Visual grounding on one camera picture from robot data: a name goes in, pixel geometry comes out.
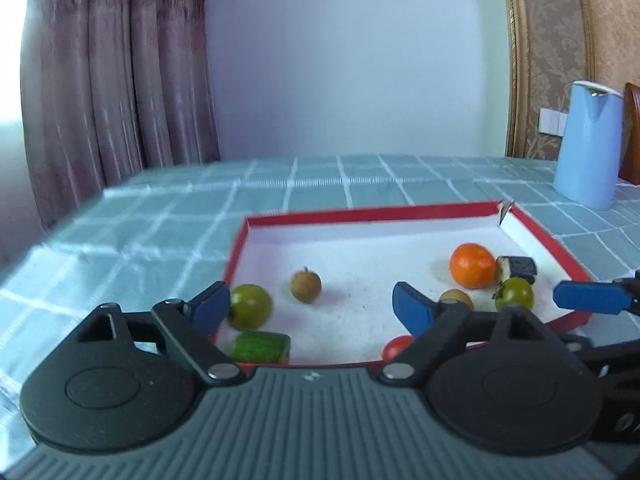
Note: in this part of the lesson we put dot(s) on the orange tangerine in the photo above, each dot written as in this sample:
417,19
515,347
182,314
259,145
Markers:
472,265

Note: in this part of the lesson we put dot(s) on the light blue kettle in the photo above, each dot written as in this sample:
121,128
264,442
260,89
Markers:
590,150

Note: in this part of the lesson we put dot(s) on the green tomato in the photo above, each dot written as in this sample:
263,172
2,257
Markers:
251,307
516,295

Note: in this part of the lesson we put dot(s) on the pink patterned curtain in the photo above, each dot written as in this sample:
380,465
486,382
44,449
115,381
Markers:
120,70

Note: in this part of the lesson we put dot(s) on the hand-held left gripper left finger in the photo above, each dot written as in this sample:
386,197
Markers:
212,306

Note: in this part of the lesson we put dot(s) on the red cardboard box lid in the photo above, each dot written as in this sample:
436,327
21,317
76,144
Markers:
360,260

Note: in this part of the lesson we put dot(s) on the red cherry tomato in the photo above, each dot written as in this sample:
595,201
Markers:
396,347

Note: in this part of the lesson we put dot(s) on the white wall switch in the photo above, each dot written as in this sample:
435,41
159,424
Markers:
552,121

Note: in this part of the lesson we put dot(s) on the wooden chair back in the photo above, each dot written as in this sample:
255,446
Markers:
632,135

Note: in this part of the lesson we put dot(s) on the gold framed wall panel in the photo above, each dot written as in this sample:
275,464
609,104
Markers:
550,35

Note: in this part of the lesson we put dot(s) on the green cucumber piece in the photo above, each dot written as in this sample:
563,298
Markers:
260,347

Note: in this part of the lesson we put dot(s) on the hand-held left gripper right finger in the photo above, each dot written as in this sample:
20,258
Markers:
410,307

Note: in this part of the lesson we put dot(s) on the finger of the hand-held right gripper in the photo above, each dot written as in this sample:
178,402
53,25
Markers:
590,296

